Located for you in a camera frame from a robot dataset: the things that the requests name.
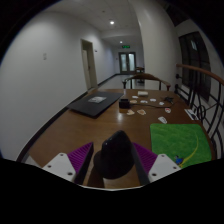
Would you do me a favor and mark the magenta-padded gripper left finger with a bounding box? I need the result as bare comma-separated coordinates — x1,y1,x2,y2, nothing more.
42,141,95,185

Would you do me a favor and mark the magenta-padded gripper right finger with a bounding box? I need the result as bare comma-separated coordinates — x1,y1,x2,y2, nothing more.
131,142,183,186

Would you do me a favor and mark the black computer mouse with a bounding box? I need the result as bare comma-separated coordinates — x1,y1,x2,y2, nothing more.
93,129,136,180

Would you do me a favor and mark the green mouse pad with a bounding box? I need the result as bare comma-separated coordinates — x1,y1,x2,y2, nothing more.
149,123,213,169

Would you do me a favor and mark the small black device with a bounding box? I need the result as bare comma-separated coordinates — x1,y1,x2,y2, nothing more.
162,96,175,104

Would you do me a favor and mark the black closed laptop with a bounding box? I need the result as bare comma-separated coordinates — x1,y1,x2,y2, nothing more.
67,90,125,119

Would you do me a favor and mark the small black box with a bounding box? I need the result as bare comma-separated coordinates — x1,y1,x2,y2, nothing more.
118,98,131,110

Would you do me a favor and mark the small white box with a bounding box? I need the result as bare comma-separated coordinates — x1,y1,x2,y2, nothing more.
137,90,150,98

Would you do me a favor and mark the black railing with wooden handrail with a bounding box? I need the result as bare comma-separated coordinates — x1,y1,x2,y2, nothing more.
174,63,224,158

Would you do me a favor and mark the wooden armchair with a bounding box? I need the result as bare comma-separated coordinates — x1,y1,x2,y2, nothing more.
121,72,172,92

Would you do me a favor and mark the dark hallway table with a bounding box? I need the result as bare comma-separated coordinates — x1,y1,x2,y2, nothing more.
134,66,146,85

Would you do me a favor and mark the beige side door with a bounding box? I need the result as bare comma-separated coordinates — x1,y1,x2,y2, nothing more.
80,38,99,91

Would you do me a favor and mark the glass double door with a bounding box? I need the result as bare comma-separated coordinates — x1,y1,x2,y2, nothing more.
118,51,137,75

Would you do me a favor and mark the dark window wall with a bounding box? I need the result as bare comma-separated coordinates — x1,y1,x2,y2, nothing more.
177,31,212,102

